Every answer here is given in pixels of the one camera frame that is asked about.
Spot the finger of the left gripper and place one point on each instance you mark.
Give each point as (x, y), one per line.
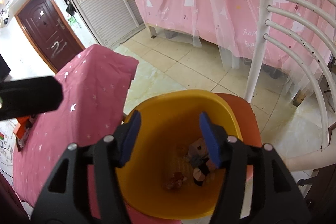
(30, 97)

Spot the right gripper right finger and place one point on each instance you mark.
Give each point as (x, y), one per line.
(275, 195)

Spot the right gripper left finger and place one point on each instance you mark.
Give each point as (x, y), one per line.
(64, 197)

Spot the small orange carton box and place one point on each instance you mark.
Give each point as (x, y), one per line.
(23, 124)

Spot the pink and black sock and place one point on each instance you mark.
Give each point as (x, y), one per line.
(199, 158)

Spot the yellow trash bin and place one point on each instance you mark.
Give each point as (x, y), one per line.
(168, 155)

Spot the pink star tablecloth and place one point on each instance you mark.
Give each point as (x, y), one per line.
(95, 85)

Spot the dark brown door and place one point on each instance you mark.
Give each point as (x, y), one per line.
(48, 32)

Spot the white metal chair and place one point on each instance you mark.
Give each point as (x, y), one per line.
(325, 156)

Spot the pink tree-print bed curtain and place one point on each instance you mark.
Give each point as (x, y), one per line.
(236, 3)

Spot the wall-mounted black television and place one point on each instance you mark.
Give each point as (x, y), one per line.
(4, 69)

